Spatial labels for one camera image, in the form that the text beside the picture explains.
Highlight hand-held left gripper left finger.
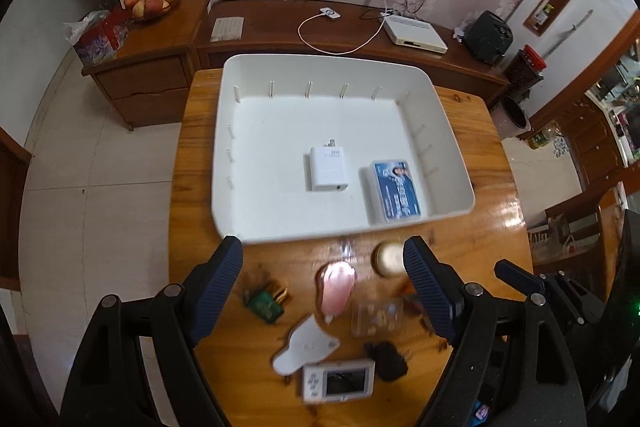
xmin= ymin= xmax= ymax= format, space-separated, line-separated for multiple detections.
xmin=60 ymin=234 xmax=245 ymax=427

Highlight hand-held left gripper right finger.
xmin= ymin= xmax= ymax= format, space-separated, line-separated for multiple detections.
xmin=402 ymin=235 xmax=588 ymax=427

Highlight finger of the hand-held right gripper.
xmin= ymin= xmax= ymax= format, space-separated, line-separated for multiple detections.
xmin=494 ymin=258 xmax=608 ymax=343

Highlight green module with brass pins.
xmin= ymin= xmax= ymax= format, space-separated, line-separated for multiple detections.
xmin=244 ymin=287 xmax=290 ymax=324

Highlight beige egg-shaped object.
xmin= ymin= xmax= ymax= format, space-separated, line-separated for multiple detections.
xmin=371 ymin=241 xmax=408 ymax=280

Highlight black charger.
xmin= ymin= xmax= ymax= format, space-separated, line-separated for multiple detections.
xmin=363 ymin=341 xmax=412 ymax=382

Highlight pink oval plastic gadget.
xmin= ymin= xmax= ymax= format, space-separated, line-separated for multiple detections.
xmin=316 ymin=259 xmax=358 ymax=323

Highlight white handheld game console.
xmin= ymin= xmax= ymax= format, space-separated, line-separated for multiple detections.
xmin=301 ymin=358 xmax=376 ymax=405

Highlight white plastic tray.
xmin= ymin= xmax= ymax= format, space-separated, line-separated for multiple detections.
xmin=210 ymin=53 xmax=476 ymax=245

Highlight clear plastic box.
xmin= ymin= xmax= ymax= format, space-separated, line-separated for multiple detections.
xmin=350 ymin=298 xmax=405 ymax=339

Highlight wooden chair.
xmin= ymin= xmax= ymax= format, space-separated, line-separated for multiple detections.
xmin=530 ymin=187 xmax=623 ymax=288

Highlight blue label floss box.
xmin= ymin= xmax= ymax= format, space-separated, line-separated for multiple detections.
xmin=369 ymin=159 xmax=422 ymax=224

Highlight white flat plastic piece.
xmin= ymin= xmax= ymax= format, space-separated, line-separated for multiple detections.
xmin=271 ymin=314 xmax=341 ymax=377

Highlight green plastic bottle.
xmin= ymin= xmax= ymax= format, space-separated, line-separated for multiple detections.
xmin=530 ymin=122 xmax=561 ymax=150

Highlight wooden dresser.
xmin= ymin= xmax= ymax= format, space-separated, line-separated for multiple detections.
xmin=550 ymin=97 xmax=631 ymax=188

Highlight white charger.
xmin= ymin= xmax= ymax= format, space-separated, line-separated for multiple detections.
xmin=306 ymin=138 xmax=348 ymax=192

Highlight grey trash bin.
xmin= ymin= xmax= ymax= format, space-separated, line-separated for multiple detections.
xmin=490 ymin=96 xmax=532 ymax=140

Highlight dark jar with red lid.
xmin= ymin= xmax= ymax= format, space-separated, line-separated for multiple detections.
xmin=502 ymin=44 xmax=548 ymax=100

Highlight dark wooden panel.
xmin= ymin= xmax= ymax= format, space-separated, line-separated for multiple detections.
xmin=0 ymin=127 xmax=32 ymax=293

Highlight wooden side cabinet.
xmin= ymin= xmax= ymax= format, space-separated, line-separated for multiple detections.
xmin=82 ymin=0 xmax=211 ymax=132

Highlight dark green speaker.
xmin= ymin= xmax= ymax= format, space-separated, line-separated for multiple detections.
xmin=462 ymin=10 xmax=515 ymax=65

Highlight grey long rod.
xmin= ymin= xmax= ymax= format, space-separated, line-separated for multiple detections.
xmin=542 ymin=8 xmax=594 ymax=58

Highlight white set-top box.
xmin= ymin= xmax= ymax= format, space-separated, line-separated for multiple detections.
xmin=382 ymin=14 xmax=448 ymax=55

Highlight white keyboard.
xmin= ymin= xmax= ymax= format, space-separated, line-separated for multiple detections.
xmin=211 ymin=17 xmax=245 ymax=42

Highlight wooden television stand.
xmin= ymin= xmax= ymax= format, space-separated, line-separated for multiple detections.
xmin=197 ymin=0 xmax=511 ymax=108

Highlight fruit basket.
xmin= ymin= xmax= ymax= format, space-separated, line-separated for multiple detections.
xmin=131 ymin=0 xmax=183 ymax=24

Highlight clear plastic bag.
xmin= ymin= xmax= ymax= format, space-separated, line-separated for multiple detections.
xmin=62 ymin=10 xmax=111 ymax=44

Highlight black power cables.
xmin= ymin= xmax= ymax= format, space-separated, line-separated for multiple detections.
xmin=360 ymin=0 xmax=432 ymax=22

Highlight white charging pad with cable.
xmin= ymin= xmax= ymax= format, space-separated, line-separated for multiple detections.
xmin=298 ymin=7 xmax=401 ymax=56

